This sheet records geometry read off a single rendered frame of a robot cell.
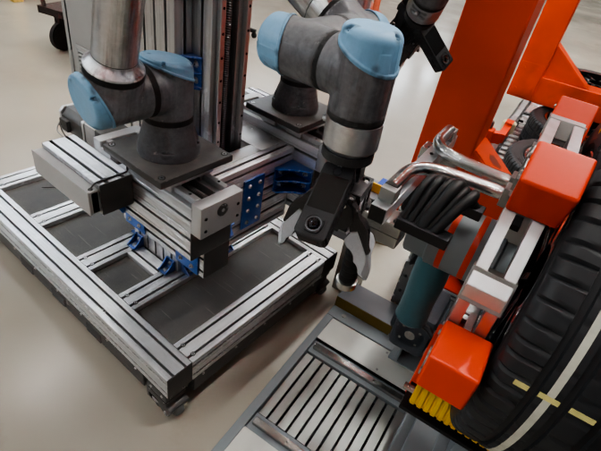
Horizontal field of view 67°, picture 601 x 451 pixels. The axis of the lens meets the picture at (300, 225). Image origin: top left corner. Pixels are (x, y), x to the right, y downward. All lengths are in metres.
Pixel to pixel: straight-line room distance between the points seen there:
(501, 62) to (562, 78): 1.99
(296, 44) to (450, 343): 0.47
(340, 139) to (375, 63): 0.10
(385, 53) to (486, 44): 0.78
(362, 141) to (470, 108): 0.80
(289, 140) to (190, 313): 0.65
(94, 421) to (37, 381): 0.25
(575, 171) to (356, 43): 0.33
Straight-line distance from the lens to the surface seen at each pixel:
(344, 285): 0.92
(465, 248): 0.92
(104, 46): 0.94
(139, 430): 1.59
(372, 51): 0.54
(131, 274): 1.71
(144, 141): 1.13
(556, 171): 0.67
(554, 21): 3.23
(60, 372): 1.75
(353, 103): 0.55
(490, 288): 0.71
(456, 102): 1.35
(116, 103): 0.98
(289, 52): 0.60
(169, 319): 1.56
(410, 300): 1.23
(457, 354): 0.71
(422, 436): 1.43
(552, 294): 0.67
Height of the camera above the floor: 1.38
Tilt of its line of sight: 36 degrees down
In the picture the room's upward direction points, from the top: 11 degrees clockwise
